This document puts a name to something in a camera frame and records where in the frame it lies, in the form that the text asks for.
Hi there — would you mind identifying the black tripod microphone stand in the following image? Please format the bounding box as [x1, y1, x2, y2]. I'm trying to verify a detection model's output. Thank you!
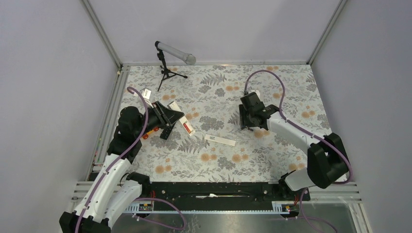
[157, 49, 188, 92]

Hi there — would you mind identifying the grey slotted cable duct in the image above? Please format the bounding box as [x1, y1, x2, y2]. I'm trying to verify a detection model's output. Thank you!
[123, 200, 299, 215]

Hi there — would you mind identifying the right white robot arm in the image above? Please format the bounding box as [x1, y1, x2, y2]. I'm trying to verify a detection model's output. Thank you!
[239, 92, 350, 200]

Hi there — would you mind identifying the purple cable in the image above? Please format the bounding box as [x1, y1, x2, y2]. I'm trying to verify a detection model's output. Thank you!
[243, 69, 354, 185]
[74, 86, 150, 233]

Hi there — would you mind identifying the black remote control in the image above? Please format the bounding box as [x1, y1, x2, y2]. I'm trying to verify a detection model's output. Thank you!
[160, 125, 174, 140]

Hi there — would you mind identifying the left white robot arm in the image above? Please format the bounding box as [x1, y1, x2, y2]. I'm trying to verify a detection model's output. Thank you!
[59, 101, 185, 233]

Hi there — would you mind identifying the orange toy car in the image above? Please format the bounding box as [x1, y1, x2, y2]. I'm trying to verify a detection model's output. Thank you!
[142, 127, 159, 140]

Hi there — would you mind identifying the aluminium frame post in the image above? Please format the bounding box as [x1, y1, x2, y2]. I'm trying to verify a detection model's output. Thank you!
[80, 0, 123, 70]

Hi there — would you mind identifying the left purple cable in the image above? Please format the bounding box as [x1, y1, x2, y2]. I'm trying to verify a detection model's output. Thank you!
[74, 86, 150, 233]

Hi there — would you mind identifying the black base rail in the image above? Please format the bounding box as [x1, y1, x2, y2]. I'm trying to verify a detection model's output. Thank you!
[139, 182, 307, 202]

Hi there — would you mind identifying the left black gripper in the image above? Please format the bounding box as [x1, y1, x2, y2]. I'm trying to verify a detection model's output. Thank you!
[135, 100, 184, 138]

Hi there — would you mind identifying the grey microphone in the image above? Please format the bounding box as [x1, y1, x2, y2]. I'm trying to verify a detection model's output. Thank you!
[155, 41, 196, 65]

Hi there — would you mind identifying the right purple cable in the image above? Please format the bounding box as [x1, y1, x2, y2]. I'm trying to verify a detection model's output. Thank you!
[243, 69, 354, 185]

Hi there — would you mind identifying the floral table mat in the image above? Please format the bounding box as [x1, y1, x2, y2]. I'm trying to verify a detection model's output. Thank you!
[102, 65, 347, 183]

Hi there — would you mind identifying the red battery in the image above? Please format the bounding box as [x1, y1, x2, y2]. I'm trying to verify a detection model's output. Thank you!
[183, 122, 193, 134]

